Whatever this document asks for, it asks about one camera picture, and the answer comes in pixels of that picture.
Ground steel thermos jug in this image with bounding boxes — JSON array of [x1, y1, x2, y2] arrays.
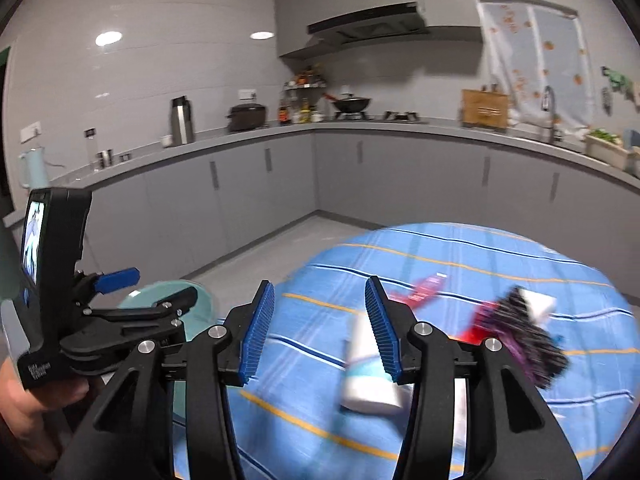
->
[[170, 96, 195, 146]]

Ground tall glass jar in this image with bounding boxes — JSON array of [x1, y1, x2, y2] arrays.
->
[[84, 129, 99, 171]]

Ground white tube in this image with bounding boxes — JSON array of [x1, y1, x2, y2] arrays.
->
[[340, 310, 402, 414]]

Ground teal ceramic bowl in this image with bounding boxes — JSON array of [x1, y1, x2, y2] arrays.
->
[[102, 280, 221, 480]]

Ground hanging green cloths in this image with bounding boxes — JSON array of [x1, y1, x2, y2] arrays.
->
[[600, 66, 640, 111]]

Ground orange-print window curtain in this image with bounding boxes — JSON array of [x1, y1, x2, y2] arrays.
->
[[475, 0, 599, 132]]

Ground purple foil wrapper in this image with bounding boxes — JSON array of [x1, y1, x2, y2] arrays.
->
[[480, 287, 571, 389]]

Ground wooden knife block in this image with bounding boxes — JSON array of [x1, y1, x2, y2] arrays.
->
[[460, 89, 510, 131]]

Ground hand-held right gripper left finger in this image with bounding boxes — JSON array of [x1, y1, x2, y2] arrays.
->
[[52, 280, 277, 480]]

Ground black wok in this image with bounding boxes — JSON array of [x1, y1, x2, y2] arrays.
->
[[325, 92, 374, 114]]

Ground gas stove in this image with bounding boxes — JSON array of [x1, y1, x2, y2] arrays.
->
[[332, 110, 429, 124]]

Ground light blue kettle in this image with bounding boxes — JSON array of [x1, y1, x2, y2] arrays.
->
[[19, 146, 51, 191]]

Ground white foam block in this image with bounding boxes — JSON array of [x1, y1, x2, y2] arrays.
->
[[520, 287, 559, 322]]

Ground black range hood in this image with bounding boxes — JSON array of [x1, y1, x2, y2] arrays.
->
[[306, 2, 431, 44]]

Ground blue striped tablecloth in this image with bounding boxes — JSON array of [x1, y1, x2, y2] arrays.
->
[[185, 221, 638, 480]]

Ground grey base cabinets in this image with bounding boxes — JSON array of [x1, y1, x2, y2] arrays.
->
[[50, 120, 640, 301]]

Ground person's left hand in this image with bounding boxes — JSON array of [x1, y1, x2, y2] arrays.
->
[[0, 354, 87, 462]]

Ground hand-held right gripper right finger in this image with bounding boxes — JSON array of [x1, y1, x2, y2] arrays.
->
[[364, 275, 583, 480]]

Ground basket of green vegetables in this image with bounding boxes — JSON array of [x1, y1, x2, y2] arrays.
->
[[585, 129, 629, 169]]

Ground red plastic wrapper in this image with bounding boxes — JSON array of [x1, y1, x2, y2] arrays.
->
[[387, 274, 448, 311]]

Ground steel faucet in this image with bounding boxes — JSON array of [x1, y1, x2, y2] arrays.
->
[[541, 86, 564, 145]]

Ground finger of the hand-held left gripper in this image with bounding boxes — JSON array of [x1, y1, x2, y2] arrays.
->
[[75, 266, 140, 306], [84, 287, 199, 324]]

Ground dark rice cooker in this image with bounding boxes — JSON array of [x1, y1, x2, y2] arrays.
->
[[226, 103, 269, 134]]

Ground rack of condiment bottles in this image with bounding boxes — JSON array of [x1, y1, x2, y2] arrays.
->
[[277, 65, 329, 126]]

